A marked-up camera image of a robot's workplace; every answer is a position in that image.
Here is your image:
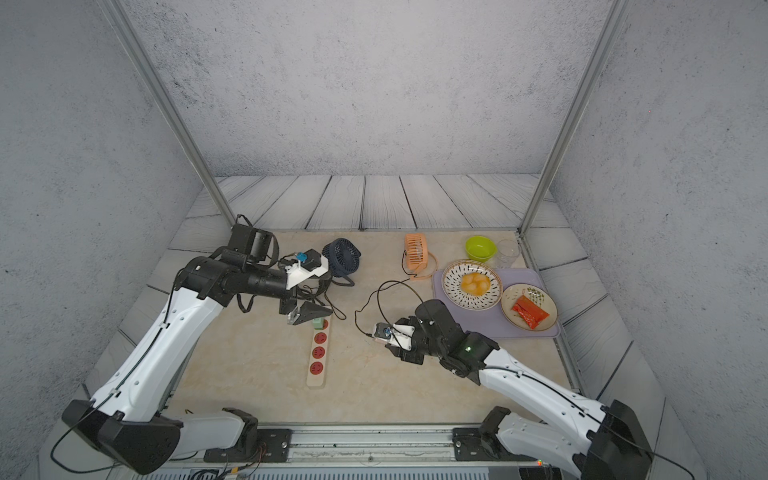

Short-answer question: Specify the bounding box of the black blue fan cable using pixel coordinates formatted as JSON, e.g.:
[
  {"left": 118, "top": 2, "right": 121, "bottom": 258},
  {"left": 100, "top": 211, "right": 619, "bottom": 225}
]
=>
[{"left": 299, "top": 278, "right": 349, "bottom": 322}]

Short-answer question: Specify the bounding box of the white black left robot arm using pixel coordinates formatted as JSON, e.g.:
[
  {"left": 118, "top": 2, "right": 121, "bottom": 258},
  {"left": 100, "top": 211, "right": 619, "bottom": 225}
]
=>
[{"left": 62, "top": 249, "right": 329, "bottom": 475}]

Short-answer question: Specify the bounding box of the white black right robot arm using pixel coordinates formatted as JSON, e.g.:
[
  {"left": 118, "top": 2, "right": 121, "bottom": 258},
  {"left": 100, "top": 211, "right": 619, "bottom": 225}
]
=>
[{"left": 374, "top": 299, "right": 653, "bottom": 479}]

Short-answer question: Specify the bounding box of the white red power strip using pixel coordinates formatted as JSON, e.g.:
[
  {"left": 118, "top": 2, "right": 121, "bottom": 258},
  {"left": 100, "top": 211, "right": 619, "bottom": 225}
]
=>
[{"left": 306, "top": 318, "right": 332, "bottom": 388}]

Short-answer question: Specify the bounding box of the orange desk fan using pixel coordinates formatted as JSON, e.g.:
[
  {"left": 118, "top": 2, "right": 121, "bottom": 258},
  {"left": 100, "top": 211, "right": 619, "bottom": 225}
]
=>
[{"left": 404, "top": 233, "right": 439, "bottom": 280}]

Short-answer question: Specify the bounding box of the patterned ceramic plate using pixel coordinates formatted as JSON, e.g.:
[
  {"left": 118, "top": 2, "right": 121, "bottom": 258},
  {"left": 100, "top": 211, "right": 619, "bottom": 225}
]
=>
[{"left": 439, "top": 260, "right": 503, "bottom": 311}]

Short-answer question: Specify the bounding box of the lavender tray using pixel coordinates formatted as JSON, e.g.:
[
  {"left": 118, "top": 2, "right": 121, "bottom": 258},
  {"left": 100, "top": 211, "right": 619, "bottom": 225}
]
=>
[{"left": 432, "top": 268, "right": 561, "bottom": 340}]

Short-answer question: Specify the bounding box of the knotted bread roll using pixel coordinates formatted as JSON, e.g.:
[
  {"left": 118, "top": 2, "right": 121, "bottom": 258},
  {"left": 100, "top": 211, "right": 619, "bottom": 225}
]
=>
[{"left": 461, "top": 272, "right": 491, "bottom": 297}]

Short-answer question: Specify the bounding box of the green plastic bowl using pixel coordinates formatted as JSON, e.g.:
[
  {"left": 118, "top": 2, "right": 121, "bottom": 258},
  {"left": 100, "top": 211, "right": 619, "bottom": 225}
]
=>
[{"left": 465, "top": 235, "right": 497, "bottom": 263}]

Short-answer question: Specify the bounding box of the red snack packet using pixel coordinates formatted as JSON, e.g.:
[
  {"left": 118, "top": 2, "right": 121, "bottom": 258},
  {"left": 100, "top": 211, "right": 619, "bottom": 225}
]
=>
[{"left": 512, "top": 296, "right": 550, "bottom": 330}]

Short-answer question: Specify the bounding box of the small beige floral plate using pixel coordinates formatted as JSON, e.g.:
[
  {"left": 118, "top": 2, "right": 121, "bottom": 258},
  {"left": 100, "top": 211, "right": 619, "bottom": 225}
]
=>
[{"left": 500, "top": 284, "right": 558, "bottom": 332}]

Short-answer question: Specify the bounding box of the clear glass cup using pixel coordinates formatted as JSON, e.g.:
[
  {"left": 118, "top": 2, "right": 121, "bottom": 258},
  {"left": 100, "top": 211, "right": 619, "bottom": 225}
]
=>
[{"left": 495, "top": 238, "right": 521, "bottom": 268}]

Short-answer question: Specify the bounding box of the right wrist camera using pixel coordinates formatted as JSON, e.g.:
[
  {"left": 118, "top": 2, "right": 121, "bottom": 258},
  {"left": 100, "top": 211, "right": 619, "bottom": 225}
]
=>
[{"left": 372, "top": 322, "right": 415, "bottom": 351}]

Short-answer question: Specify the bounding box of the black orange fan cable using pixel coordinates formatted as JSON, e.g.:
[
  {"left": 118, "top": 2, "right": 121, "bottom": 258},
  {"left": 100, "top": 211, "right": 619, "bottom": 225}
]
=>
[{"left": 353, "top": 248, "right": 427, "bottom": 338}]

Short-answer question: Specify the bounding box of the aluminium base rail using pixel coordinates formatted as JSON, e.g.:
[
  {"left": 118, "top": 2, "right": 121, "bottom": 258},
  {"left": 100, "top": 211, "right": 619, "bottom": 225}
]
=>
[{"left": 107, "top": 422, "right": 637, "bottom": 480}]

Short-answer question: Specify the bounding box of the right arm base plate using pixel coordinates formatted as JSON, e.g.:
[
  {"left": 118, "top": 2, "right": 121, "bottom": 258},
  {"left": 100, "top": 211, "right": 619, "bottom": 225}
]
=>
[{"left": 452, "top": 427, "right": 534, "bottom": 462}]

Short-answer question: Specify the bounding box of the left metal frame post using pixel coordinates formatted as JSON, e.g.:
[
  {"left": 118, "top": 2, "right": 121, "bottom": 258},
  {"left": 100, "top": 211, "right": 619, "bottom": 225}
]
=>
[{"left": 98, "top": 0, "right": 236, "bottom": 225}]

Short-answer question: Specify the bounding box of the metal frame post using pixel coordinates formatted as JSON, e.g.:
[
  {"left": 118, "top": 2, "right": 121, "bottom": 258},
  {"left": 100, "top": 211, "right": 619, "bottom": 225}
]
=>
[
  {"left": 98, "top": 0, "right": 236, "bottom": 225},
  {"left": 518, "top": 0, "right": 632, "bottom": 237}
]

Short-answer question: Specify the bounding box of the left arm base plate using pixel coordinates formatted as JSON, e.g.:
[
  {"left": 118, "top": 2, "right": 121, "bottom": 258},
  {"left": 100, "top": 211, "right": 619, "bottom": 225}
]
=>
[{"left": 203, "top": 427, "right": 293, "bottom": 464}]

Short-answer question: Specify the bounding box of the right metal frame post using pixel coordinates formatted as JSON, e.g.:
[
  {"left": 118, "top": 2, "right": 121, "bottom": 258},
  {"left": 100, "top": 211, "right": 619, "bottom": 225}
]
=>
[{"left": 518, "top": 0, "right": 632, "bottom": 237}]

